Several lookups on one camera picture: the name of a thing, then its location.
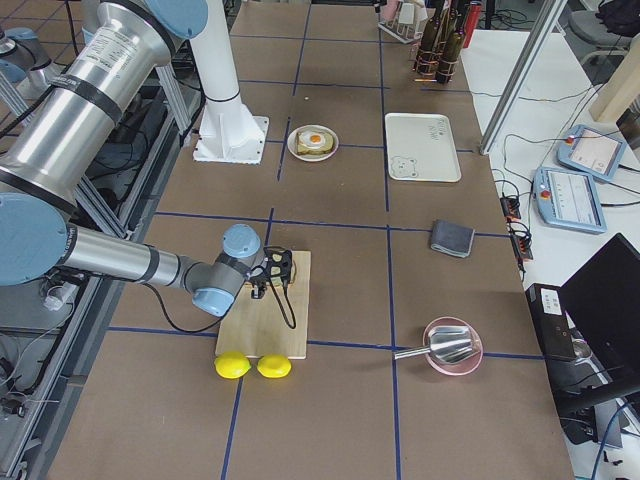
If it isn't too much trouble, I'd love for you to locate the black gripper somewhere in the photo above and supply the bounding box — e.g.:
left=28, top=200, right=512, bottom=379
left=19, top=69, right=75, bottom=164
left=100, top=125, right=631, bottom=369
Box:
left=251, top=246, right=293, bottom=299

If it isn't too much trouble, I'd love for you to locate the white round plate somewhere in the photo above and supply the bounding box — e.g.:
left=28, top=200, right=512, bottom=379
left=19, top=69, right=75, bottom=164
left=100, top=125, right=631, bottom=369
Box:
left=287, top=125, right=339, bottom=162

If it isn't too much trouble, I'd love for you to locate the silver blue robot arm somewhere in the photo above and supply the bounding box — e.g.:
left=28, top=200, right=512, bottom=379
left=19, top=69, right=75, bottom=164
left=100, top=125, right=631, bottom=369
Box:
left=1, top=1, right=268, bottom=317

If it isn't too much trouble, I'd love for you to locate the white bear serving tray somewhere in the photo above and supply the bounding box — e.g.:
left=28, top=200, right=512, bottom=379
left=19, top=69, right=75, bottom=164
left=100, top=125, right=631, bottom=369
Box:
left=385, top=113, right=462, bottom=183

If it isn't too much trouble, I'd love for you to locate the wooden cutting board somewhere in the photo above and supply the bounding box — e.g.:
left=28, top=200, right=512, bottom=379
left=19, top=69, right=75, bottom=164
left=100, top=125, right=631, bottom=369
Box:
left=215, top=251, right=311, bottom=360

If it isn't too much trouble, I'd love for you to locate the right yellow lemon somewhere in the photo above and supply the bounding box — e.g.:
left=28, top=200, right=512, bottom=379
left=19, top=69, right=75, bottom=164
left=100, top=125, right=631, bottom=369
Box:
left=257, top=354, right=292, bottom=379

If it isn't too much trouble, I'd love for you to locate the yellow lemon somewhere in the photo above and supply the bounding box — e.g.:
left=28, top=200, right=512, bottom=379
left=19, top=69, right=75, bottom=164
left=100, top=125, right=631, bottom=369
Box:
left=257, top=354, right=292, bottom=379
left=214, top=351, right=251, bottom=380

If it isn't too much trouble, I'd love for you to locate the left yellow lemon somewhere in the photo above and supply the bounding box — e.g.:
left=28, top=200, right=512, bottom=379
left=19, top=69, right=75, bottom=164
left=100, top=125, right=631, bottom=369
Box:
left=214, top=351, right=251, bottom=380

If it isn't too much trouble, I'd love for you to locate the bread slice on plate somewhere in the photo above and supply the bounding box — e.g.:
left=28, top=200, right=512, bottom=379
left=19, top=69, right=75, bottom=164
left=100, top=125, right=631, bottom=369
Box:
left=296, top=129, right=334, bottom=155

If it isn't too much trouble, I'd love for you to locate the fake fried egg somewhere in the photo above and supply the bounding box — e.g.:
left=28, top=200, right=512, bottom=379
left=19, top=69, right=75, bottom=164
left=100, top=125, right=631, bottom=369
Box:
left=298, top=130, right=333, bottom=149

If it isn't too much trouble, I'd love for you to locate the folded grey cloth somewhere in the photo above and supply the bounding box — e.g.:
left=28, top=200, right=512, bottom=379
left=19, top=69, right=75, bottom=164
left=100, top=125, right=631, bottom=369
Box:
left=430, top=219, right=475, bottom=258

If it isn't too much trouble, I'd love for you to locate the metal scoop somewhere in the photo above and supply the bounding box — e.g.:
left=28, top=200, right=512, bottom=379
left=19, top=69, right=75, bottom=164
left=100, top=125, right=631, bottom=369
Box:
left=393, top=325, right=479, bottom=365

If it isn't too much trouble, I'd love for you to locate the pink bowl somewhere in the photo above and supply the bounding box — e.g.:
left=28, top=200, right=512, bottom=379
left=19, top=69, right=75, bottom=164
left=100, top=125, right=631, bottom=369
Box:
left=422, top=316, right=484, bottom=376

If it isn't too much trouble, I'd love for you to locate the dark green wine bottle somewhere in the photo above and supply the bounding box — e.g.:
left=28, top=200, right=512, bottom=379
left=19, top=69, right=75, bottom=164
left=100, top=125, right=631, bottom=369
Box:
left=442, top=4, right=467, bottom=61

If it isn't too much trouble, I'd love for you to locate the blue teach pendant near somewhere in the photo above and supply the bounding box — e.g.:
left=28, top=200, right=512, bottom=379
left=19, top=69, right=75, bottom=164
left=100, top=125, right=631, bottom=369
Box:
left=533, top=167, right=607, bottom=234

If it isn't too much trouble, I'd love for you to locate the blue teach pendant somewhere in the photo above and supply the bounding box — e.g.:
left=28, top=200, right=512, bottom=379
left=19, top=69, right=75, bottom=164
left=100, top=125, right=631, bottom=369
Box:
left=557, top=124, right=627, bottom=182
left=533, top=167, right=607, bottom=234

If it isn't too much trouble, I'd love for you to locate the red cylinder bottle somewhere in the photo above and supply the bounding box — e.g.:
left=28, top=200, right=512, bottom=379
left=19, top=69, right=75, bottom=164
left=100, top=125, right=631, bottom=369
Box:
left=463, top=0, right=482, bottom=49

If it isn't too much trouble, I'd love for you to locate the black laptop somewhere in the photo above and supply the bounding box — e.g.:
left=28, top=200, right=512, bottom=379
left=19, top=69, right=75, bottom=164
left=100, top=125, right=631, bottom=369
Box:
left=525, top=233, right=639, bottom=416

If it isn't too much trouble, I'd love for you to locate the blue teach pendant far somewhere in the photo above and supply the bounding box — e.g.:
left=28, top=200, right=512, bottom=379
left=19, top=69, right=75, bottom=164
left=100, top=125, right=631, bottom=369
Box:
left=557, top=124, right=627, bottom=182

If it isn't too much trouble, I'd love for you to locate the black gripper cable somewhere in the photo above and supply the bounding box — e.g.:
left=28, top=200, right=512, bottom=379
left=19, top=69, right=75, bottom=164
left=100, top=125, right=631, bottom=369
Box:
left=149, top=245, right=297, bottom=333

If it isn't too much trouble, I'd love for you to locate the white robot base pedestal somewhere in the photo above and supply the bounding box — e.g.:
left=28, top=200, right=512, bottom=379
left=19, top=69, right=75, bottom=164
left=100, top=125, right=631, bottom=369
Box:
left=190, top=1, right=269, bottom=164

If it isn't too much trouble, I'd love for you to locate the copper wire bottle rack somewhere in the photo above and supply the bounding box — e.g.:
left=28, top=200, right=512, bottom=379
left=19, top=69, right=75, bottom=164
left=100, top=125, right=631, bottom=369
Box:
left=413, top=48, right=458, bottom=84

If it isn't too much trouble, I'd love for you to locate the white wire cup rack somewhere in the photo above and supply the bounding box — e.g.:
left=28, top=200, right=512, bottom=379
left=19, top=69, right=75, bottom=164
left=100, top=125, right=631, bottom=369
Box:
left=378, top=0, right=428, bottom=44

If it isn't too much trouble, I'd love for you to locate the aluminium frame post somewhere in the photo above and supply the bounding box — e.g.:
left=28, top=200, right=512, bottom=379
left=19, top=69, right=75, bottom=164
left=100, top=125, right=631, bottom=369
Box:
left=479, top=0, right=568, bottom=155

